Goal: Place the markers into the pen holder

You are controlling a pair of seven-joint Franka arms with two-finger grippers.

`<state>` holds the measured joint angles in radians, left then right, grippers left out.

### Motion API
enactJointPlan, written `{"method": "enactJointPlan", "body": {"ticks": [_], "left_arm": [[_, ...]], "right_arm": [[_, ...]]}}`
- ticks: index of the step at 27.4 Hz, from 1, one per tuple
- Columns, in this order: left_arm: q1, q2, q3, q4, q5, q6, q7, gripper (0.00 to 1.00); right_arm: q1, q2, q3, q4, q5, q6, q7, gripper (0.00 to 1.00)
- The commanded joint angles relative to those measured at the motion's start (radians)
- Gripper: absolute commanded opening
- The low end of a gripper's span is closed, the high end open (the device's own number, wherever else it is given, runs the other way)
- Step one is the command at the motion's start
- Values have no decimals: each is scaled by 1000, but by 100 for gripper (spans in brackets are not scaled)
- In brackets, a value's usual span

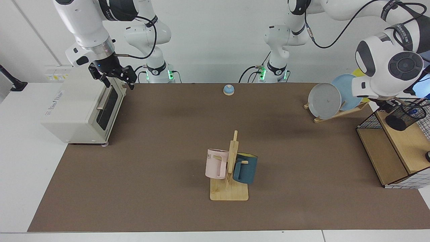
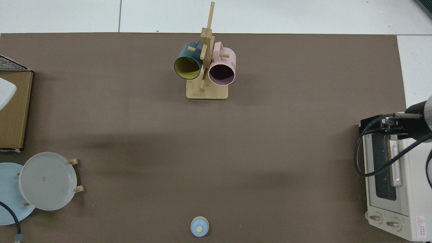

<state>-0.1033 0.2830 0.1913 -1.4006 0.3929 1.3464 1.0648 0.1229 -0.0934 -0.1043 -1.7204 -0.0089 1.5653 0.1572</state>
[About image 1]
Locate black base cable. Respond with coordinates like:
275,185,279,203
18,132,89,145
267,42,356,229
239,64,269,83
129,65,148,83

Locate wire basket with wooden floor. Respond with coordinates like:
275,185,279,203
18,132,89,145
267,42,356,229
356,97,430,189

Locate yellow plate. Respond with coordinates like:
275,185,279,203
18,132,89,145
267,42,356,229
352,68,371,103

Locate brown table cloth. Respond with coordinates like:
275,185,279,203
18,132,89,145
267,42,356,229
28,83,430,232

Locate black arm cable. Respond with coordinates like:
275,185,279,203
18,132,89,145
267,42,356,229
304,0,430,49
113,15,158,60

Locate pale toaster oven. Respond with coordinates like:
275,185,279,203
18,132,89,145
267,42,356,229
41,64,127,147

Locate black mesh pen holder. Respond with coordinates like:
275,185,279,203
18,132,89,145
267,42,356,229
385,101,427,131

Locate wooden plate rack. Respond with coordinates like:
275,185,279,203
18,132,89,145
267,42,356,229
303,101,369,124

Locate light blue plate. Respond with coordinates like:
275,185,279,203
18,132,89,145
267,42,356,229
331,74,364,111

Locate pink mug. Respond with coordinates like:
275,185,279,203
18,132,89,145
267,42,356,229
205,148,229,180

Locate wooden cup stand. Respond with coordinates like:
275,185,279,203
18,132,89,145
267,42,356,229
210,130,249,201

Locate grey plate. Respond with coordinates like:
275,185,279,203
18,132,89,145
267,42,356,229
308,83,342,120

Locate white wall socket box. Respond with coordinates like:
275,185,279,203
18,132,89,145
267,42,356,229
44,65,74,82

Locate blue and white marker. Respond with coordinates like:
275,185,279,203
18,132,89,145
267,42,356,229
406,104,430,115

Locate dark teal mug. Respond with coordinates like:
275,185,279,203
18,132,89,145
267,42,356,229
232,153,258,185

